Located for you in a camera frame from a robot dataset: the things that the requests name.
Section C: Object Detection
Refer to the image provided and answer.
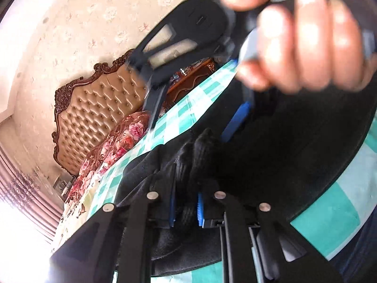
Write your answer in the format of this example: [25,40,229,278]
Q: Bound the pink striped curtain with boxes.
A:
[0,141,65,242]

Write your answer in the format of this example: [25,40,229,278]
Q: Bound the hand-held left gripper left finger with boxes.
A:
[50,177,177,283]

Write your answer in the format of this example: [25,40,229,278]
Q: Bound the dark wooden nightstand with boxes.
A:
[165,59,217,102]

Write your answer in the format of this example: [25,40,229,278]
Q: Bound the tufted leather carved headboard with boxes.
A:
[51,49,154,177]

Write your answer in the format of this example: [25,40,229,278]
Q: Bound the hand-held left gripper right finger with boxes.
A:
[197,190,344,283]

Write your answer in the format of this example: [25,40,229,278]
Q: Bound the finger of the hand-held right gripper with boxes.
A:
[220,60,257,142]
[130,3,201,130]

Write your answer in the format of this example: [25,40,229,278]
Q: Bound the person's right hand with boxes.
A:
[221,0,373,95]

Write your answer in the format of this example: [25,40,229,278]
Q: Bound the person's dark clothing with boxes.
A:
[330,221,377,283]

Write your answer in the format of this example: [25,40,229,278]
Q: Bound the black pants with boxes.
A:
[113,62,370,269]

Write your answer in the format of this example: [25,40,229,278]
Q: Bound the teal checked tablecloth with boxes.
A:
[56,59,377,283]

